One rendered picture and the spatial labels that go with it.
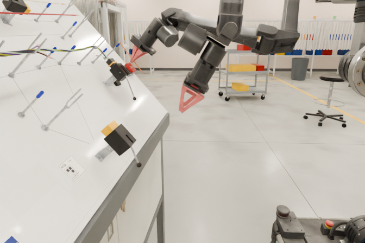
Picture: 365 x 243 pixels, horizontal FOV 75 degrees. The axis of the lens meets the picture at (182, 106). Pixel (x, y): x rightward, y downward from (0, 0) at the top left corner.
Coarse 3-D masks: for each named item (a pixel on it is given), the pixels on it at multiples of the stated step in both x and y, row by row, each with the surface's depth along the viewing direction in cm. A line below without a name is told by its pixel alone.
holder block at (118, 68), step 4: (116, 64) 88; (120, 64) 91; (112, 68) 89; (116, 68) 89; (120, 68) 88; (124, 68) 91; (112, 72) 89; (116, 72) 89; (124, 72) 89; (128, 72) 92; (116, 76) 89; (120, 76) 89; (124, 76) 90; (120, 80) 90
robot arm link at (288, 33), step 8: (288, 0) 96; (296, 0) 96; (288, 8) 94; (296, 8) 94; (288, 16) 91; (296, 16) 91; (288, 24) 89; (296, 24) 89; (280, 32) 86; (288, 32) 85; (296, 32) 86; (264, 40) 86; (272, 40) 84; (280, 40) 84; (288, 40) 85; (296, 40) 85; (264, 48) 88; (272, 48) 89; (280, 48) 88; (288, 48) 89
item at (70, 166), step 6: (66, 162) 55; (72, 162) 56; (60, 168) 53; (66, 168) 54; (72, 168) 55; (78, 168) 57; (66, 174) 53; (72, 174) 54; (78, 174) 56; (72, 180) 53
